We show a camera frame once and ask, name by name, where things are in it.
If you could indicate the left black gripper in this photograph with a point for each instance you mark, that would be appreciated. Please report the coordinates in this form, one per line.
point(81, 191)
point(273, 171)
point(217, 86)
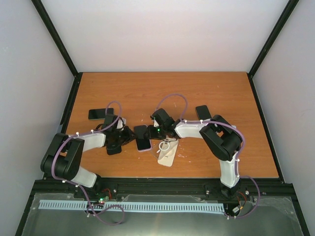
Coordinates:
point(129, 136)

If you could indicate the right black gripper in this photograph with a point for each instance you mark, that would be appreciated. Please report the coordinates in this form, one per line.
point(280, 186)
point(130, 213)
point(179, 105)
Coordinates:
point(149, 130)

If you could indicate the black screen phone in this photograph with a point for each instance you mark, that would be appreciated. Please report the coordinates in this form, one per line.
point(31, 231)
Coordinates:
point(143, 144)

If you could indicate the black phone case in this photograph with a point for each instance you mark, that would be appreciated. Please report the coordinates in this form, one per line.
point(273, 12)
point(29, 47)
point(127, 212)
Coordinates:
point(113, 149)

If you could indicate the dark phone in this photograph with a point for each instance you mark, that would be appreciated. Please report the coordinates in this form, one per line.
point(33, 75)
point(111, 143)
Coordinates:
point(97, 114)

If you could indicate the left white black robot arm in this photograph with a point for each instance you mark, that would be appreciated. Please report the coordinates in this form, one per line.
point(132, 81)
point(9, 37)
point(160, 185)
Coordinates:
point(62, 159)

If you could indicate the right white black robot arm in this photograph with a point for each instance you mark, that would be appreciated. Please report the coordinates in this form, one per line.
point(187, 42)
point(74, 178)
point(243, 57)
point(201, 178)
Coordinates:
point(224, 141)

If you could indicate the clear magsafe phone case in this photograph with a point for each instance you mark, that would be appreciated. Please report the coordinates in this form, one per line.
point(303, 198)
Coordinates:
point(154, 149)

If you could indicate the cream white phone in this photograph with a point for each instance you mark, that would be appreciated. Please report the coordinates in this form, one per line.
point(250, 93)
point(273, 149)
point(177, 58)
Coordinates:
point(168, 158)

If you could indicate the black phone right side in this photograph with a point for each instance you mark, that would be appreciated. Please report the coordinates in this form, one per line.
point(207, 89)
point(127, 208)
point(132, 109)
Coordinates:
point(203, 112)

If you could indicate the left green controller board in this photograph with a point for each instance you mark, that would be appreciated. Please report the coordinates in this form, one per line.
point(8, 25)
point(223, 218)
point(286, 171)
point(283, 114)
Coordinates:
point(104, 197)

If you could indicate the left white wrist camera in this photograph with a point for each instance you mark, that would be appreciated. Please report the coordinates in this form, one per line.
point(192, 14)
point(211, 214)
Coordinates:
point(121, 123)

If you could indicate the left black side rail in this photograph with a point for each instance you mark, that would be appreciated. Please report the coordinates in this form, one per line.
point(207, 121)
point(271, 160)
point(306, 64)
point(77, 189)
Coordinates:
point(70, 103)

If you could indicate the black side rail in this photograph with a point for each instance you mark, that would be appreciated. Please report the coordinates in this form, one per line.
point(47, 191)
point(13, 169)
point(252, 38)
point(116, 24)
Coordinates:
point(266, 130)
point(70, 103)

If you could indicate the black aluminium frame rail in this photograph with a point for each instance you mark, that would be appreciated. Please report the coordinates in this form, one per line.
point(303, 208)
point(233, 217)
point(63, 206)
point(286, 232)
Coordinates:
point(205, 188)

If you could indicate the light blue cable duct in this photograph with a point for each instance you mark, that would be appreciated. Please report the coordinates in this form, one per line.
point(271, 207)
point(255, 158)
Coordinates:
point(136, 207)

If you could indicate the right wired connector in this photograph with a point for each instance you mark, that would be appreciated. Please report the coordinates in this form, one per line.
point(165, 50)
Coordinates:
point(241, 200)

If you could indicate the left black frame post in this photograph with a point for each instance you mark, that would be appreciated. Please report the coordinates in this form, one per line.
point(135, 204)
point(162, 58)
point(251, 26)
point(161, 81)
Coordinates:
point(40, 8)

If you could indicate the black frame post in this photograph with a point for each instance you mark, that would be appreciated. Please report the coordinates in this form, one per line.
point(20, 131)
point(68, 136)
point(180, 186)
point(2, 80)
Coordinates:
point(282, 20)
point(40, 8)

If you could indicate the right black side rail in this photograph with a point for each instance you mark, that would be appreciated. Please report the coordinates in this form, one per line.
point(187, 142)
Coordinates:
point(266, 130)

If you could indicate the right black frame post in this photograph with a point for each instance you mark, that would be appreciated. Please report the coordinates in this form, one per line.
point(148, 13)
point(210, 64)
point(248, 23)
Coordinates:
point(282, 20)

